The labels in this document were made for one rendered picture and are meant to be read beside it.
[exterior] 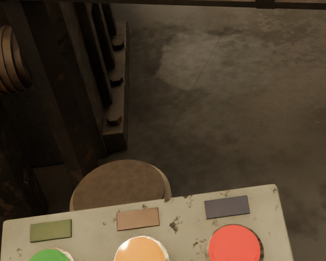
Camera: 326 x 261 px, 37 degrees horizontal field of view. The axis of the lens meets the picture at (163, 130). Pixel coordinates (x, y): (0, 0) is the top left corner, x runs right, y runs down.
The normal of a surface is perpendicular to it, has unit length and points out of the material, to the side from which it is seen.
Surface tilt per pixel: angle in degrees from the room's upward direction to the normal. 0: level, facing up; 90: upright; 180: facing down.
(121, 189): 0
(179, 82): 0
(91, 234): 20
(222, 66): 0
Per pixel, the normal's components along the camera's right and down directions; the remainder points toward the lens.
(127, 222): -0.13, -0.49
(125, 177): -0.15, -0.76
